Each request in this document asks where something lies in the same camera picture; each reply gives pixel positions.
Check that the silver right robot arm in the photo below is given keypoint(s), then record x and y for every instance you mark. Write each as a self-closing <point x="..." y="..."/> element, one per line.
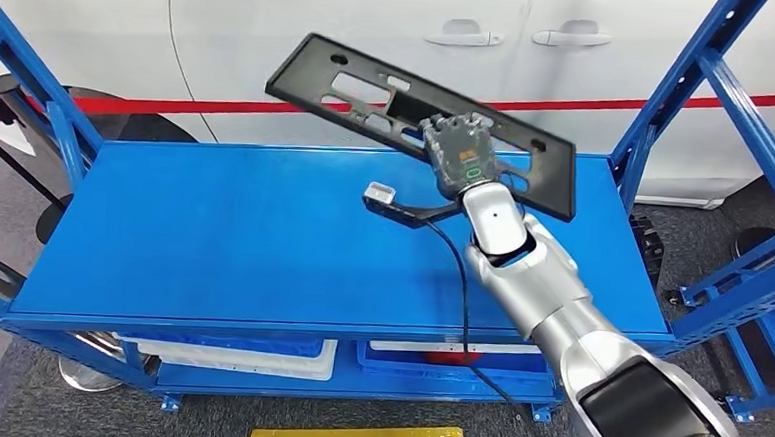
<point x="556" y="299"/>

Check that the black round stand base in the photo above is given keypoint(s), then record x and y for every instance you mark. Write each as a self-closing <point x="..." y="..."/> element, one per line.
<point x="757" y="244"/>

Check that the chrome stanchion with round base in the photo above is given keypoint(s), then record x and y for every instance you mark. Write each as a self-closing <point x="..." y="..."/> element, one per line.
<point x="87" y="377"/>

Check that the small blue wheeled rack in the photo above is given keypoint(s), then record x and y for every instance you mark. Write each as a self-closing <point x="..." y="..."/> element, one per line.
<point x="762" y="402"/>

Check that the red part in crate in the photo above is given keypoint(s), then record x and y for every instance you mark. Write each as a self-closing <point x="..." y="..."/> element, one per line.
<point x="446" y="359"/>

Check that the white car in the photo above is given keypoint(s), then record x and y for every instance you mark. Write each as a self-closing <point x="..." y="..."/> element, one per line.
<point x="239" y="10"/>

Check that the blue plastic crate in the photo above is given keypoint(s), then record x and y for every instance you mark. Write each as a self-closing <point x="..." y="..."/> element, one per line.
<point x="406" y="370"/>
<point x="222" y="342"/>

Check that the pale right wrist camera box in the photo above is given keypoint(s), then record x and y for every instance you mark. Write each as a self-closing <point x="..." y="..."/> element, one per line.
<point x="381" y="191"/>

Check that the black-capped stanchion post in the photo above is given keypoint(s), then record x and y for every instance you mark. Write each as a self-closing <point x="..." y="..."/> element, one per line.
<point x="3" y="87"/>

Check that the large blue metal shelf rack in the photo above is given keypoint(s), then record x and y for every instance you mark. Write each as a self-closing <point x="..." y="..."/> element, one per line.
<point x="227" y="235"/>

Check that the black plastic plate bracket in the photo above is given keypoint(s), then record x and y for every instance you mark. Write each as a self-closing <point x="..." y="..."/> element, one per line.
<point x="295" y="76"/>

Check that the black plastic crate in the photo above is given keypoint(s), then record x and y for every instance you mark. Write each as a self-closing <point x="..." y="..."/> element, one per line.
<point x="648" y="247"/>

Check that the red barrier belt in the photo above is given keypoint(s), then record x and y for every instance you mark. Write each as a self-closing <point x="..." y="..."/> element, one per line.
<point x="168" y="106"/>

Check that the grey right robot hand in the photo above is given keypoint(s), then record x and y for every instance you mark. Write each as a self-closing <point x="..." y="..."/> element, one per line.
<point x="461" y="151"/>

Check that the black wrist camera mount bracket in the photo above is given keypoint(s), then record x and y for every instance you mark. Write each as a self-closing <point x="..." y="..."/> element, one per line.
<point x="414" y="215"/>

